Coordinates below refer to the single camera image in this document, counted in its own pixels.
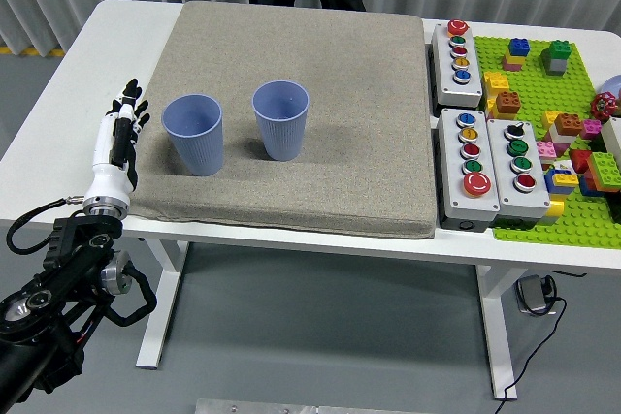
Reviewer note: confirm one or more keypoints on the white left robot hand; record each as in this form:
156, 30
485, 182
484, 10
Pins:
104, 176

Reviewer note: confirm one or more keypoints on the green grey brick stack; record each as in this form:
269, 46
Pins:
558, 57

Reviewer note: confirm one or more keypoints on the grey four-button selector box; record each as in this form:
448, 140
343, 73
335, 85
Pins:
500, 167

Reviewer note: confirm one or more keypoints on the wide grey five-button box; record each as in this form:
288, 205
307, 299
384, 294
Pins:
451, 181

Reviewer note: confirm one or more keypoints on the green studded baseplate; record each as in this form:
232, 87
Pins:
533, 89

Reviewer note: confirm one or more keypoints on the green orange brick stack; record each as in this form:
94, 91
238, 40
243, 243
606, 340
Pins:
605, 170

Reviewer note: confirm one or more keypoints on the pink toy brick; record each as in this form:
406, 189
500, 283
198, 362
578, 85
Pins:
591, 129

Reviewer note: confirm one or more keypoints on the orange white brick stack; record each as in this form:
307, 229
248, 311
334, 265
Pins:
567, 125

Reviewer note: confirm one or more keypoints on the blue ribbed plastic cup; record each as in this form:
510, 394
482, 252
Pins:
194, 152
281, 137

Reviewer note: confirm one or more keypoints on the slim grey five-button box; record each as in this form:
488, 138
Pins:
444, 70

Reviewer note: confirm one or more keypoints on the yellow toy brick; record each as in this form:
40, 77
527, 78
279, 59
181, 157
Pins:
495, 84

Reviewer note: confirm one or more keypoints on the red valve handwheel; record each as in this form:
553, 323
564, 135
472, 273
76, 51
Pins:
603, 106

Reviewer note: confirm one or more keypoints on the orange toy brick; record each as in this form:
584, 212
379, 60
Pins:
508, 105

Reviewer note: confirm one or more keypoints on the yellow grey brick stack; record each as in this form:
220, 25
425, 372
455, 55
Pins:
555, 210

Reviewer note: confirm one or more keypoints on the grey power adapter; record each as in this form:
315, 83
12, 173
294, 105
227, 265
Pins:
531, 295

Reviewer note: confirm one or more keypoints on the grey-brown fabric mat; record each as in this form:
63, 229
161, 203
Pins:
339, 118

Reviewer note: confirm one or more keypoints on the lavender bowl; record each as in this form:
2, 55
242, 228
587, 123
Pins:
612, 86

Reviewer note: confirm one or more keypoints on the white block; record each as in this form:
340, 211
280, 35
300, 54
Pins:
612, 140

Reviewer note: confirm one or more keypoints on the red toy brick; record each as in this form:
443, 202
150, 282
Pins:
579, 161

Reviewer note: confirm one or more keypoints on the blue yellow pink brick stack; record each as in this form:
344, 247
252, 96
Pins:
516, 53

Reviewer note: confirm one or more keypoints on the white table leg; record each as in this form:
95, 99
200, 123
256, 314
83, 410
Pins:
497, 331
165, 307

